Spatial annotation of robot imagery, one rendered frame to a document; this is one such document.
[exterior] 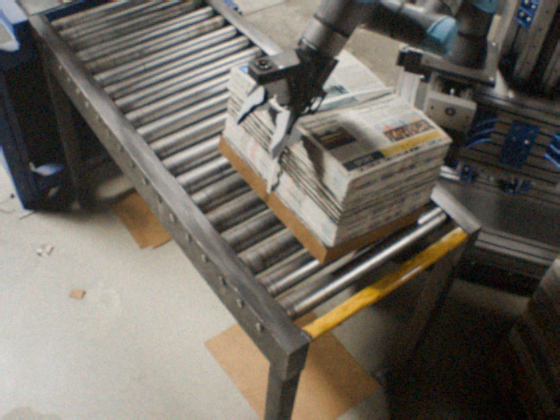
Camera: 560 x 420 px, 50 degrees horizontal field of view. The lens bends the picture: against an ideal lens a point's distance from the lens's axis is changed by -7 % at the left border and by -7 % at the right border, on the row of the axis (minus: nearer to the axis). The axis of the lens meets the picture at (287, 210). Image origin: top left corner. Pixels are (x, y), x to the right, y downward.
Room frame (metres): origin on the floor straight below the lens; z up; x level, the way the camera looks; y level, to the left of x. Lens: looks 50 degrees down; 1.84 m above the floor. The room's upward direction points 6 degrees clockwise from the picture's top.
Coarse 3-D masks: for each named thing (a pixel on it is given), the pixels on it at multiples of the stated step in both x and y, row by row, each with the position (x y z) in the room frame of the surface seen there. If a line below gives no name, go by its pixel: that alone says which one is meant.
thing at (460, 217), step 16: (208, 0) 1.71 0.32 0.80; (224, 16) 1.62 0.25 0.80; (240, 16) 1.63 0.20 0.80; (240, 32) 1.55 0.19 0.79; (256, 32) 1.55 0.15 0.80; (272, 48) 1.47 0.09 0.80; (448, 208) 0.94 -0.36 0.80; (464, 208) 0.95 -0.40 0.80; (448, 224) 0.92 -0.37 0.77; (464, 224) 0.90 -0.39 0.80; (480, 224) 0.91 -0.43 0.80; (432, 240) 0.94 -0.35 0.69; (448, 256) 0.89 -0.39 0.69; (464, 256) 0.89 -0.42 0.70
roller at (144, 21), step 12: (192, 0) 1.70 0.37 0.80; (156, 12) 1.61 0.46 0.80; (168, 12) 1.63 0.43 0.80; (180, 12) 1.64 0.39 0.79; (120, 24) 1.54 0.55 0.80; (132, 24) 1.55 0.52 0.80; (144, 24) 1.56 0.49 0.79; (84, 36) 1.46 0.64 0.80; (96, 36) 1.47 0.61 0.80; (108, 36) 1.48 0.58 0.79; (72, 48) 1.41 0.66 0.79; (84, 48) 1.43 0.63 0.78
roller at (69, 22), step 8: (120, 0) 1.67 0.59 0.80; (128, 0) 1.68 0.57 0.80; (136, 0) 1.69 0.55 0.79; (144, 0) 1.70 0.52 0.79; (96, 8) 1.62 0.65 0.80; (104, 8) 1.62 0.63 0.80; (112, 8) 1.63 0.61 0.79; (120, 8) 1.65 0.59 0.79; (72, 16) 1.56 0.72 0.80; (80, 16) 1.57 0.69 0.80; (88, 16) 1.58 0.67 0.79; (96, 16) 1.59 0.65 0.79; (56, 24) 1.52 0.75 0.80; (64, 24) 1.53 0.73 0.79; (72, 24) 1.54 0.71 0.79
